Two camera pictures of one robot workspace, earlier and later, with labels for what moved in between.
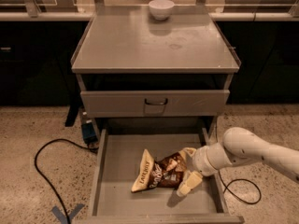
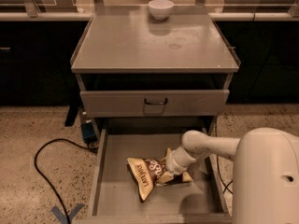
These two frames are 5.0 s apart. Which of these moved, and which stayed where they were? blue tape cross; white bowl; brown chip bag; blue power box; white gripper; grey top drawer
Moved: brown chip bag; white gripper
Stayed: blue tape cross; grey top drawer; blue power box; white bowl
